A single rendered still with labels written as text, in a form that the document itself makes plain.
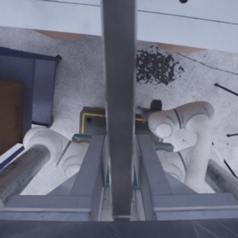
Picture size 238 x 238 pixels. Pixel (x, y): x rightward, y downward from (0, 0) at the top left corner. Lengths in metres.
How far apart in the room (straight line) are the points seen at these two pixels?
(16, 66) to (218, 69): 1.66
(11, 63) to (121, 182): 1.20
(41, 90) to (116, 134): 1.53
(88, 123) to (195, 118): 0.88
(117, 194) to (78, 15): 0.24
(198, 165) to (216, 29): 0.44
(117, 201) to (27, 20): 0.27
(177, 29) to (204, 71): 1.53
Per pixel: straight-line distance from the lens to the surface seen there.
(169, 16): 0.28
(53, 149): 0.88
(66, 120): 1.78
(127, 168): 0.17
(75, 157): 0.90
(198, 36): 0.29
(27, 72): 1.26
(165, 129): 0.73
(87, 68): 1.65
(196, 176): 0.60
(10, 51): 1.00
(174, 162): 0.96
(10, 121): 1.21
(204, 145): 0.68
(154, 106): 0.92
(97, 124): 1.39
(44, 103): 1.67
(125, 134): 0.15
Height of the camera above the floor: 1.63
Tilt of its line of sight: 74 degrees down
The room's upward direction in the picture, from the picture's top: 179 degrees counter-clockwise
